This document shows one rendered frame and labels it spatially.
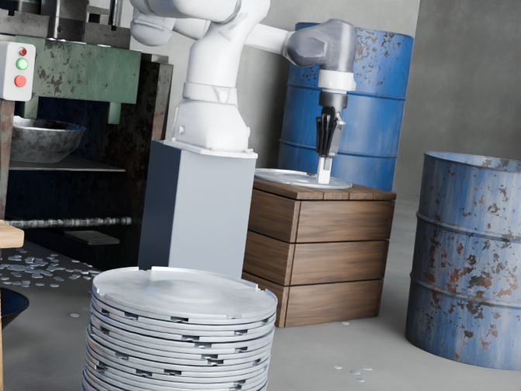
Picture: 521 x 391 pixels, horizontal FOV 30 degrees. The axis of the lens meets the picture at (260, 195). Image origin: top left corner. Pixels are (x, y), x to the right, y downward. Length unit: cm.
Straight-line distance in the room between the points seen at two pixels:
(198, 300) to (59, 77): 119
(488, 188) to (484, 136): 327
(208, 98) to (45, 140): 69
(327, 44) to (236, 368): 120
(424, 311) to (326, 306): 27
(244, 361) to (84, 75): 130
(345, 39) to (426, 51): 340
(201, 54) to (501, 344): 99
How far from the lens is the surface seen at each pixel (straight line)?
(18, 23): 256
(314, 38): 244
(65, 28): 260
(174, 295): 147
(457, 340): 239
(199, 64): 209
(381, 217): 261
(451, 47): 574
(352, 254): 256
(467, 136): 563
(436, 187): 238
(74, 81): 255
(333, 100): 245
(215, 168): 207
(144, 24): 236
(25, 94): 235
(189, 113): 208
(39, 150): 264
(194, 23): 245
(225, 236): 211
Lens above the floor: 64
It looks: 8 degrees down
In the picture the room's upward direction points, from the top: 7 degrees clockwise
